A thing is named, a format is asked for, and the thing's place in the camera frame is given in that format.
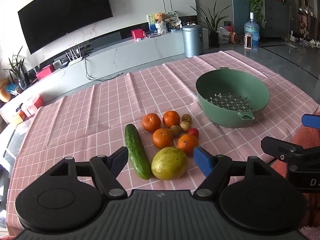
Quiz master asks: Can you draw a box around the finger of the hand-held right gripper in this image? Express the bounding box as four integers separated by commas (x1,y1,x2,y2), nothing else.
261,136,320,165
301,114,320,128

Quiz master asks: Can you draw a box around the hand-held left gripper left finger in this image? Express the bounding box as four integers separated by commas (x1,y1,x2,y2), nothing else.
49,146,129,198

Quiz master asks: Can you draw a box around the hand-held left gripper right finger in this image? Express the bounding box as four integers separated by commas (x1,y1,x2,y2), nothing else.
193,146,274,198

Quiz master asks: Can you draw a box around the green cucumber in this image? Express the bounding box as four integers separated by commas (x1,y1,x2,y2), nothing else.
125,124,152,180

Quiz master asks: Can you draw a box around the orange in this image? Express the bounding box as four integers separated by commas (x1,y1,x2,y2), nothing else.
163,110,181,128
152,128,174,149
177,134,199,155
142,113,162,132

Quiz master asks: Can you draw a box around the yellow-green mango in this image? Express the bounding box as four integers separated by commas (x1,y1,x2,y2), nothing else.
151,147,188,180

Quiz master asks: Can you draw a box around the green colander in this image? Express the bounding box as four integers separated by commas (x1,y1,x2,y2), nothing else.
196,67,270,128

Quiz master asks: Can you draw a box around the pink fuzzy cloth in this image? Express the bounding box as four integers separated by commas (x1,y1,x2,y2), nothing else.
271,126,320,240

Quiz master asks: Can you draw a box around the pink checked tablecloth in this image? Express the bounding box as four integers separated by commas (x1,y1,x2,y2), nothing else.
6,50,320,235

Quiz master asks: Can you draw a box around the pink gift box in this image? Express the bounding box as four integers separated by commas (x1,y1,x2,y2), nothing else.
24,94,45,117

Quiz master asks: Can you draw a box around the white television cabinet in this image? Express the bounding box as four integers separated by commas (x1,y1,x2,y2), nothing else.
0,29,209,124

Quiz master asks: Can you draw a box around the blue water bottle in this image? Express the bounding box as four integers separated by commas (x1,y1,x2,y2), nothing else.
244,12,260,46

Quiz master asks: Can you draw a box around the grey cabinet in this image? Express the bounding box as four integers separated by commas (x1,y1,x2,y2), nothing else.
264,0,292,39

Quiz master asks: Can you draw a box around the white router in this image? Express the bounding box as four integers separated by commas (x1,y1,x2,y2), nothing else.
65,46,83,64

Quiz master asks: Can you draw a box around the pink-red box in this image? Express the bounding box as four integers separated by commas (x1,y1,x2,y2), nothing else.
36,64,55,80

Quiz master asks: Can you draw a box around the silver trash can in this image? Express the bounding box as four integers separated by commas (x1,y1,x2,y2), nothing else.
182,25,204,58

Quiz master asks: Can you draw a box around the white plastic bag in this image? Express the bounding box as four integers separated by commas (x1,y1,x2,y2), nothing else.
217,27,230,45

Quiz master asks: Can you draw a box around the red box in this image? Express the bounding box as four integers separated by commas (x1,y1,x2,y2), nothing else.
131,28,146,40

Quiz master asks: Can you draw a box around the yellow plush toy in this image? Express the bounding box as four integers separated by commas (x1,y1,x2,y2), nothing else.
0,79,12,103

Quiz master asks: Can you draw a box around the long-leaf potted plant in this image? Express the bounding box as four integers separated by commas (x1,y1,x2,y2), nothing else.
190,0,232,48

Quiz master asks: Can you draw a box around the small potted plant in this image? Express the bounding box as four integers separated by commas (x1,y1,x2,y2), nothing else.
3,46,28,90

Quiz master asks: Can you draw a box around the teddy bear bouquet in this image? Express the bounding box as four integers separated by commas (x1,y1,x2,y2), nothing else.
153,12,168,35

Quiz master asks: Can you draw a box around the round hand fan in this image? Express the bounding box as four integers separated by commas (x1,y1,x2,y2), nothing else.
164,10,181,23

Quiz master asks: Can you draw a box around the black television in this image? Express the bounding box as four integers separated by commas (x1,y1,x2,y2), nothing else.
17,0,114,55

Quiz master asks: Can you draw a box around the black cable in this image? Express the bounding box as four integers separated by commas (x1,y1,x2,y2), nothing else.
84,56,123,82

